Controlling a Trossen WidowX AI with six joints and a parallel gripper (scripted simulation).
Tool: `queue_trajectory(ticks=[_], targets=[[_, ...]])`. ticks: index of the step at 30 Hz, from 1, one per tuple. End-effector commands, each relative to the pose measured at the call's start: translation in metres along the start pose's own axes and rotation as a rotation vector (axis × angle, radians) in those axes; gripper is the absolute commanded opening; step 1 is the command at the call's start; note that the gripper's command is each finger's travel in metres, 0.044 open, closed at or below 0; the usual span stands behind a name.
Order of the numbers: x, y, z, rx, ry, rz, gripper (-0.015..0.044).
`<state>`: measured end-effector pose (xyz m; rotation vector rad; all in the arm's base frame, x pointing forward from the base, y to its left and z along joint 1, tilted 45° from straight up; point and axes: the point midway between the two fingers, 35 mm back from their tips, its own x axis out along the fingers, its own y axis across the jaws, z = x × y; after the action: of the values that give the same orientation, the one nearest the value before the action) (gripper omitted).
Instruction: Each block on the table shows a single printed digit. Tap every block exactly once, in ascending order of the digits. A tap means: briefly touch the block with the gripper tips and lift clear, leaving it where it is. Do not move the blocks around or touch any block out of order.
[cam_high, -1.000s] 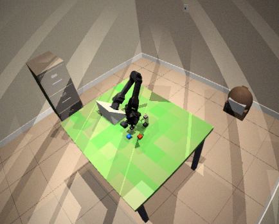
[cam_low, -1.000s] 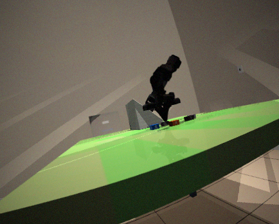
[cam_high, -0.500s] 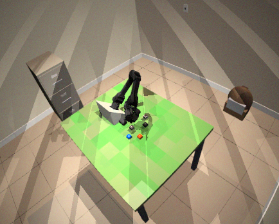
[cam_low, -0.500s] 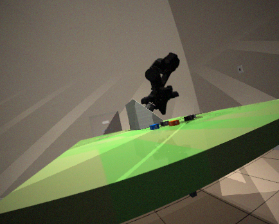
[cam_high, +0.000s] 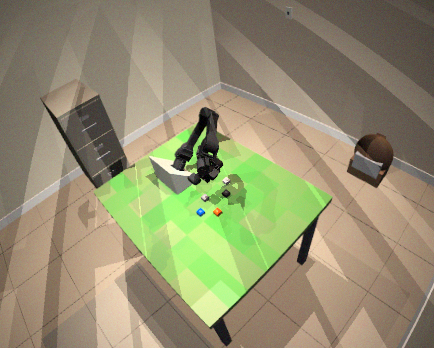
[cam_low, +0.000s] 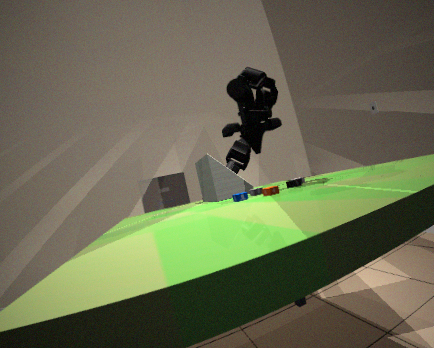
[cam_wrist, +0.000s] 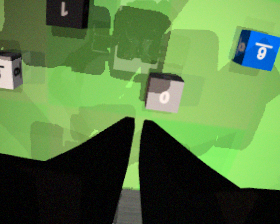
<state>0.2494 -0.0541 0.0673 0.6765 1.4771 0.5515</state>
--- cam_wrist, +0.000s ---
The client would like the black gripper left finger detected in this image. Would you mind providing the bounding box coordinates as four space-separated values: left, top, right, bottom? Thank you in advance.
0 116 135 224

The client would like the blue block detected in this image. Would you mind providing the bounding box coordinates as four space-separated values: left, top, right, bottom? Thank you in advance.
234 29 280 72

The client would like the black block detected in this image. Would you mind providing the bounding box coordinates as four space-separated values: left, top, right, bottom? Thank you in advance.
45 0 90 29

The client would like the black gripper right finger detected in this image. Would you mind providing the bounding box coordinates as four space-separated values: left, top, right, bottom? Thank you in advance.
137 119 280 224

